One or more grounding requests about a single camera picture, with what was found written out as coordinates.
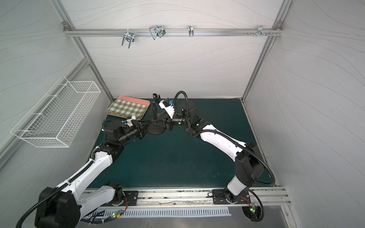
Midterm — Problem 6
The black round stand base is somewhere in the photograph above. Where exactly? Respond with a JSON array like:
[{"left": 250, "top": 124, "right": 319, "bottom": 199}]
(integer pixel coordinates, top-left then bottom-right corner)
[{"left": 145, "top": 122, "right": 165, "bottom": 135}]

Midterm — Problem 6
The metal U-bolt clamp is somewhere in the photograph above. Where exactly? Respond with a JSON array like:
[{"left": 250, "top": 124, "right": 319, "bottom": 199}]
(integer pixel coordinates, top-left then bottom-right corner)
[{"left": 121, "top": 31, "right": 135, "bottom": 48}]

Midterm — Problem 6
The white slotted cable duct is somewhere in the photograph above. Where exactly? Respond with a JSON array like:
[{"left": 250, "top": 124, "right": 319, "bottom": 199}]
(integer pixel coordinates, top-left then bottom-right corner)
[{"left": 120, "top": 207, "right": 231, "bottom": 218}]

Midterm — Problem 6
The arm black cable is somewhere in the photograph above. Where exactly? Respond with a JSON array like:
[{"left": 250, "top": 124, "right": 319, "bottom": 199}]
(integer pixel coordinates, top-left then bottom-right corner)
[
  {"left": 81, "top": 196, "right": 129, "bottom": 225},
  {"left": 241, "top": 188, "right": 265, "bottom": 222}
]

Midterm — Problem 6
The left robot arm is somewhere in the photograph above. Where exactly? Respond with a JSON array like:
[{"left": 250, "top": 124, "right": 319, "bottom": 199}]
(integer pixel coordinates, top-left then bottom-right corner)
[{"left": 16, "top": 120, "right": 145, "bottom": 228}]

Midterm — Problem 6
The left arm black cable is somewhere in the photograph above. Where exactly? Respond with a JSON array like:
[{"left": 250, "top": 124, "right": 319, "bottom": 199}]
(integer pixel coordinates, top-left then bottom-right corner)
[{"left": 81, "top": 196, "right": 129, "bottom": 225}]

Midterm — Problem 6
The small metal bracket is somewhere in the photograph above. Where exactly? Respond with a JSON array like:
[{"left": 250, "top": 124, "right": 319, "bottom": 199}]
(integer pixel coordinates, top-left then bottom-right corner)
[{"left": 188, "top": 25, "right": 194, "bottom": 37}]

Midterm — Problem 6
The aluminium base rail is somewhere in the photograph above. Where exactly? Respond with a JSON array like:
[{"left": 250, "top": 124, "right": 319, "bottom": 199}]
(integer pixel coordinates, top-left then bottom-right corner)
[{"left": 123, "top": 187, "right": 292, "bottom": 208}]

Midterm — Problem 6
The white wire basket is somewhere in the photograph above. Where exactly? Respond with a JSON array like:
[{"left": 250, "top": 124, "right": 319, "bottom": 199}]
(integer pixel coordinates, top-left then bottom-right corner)
[{"left": 10, "top": 76, "right": 101, "bottom": 148}]

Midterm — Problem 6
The metal double hook clamp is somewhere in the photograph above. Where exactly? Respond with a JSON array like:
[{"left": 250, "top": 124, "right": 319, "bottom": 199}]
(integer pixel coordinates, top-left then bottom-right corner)
[{"left": 149, "top": 25, "right": 166, "bottom": 40}]

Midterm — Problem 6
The horizontal aluminium top rail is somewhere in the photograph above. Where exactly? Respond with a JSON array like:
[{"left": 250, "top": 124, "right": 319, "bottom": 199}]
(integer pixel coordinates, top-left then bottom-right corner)
[{"left": 64, "top": 27, "right": 283, "bottom": 37}]

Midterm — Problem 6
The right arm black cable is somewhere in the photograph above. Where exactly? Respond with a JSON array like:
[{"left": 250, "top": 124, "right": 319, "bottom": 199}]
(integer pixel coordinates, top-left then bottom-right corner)
[{"left": 241, "top": 188, "right": 265, "bottom": 222}]

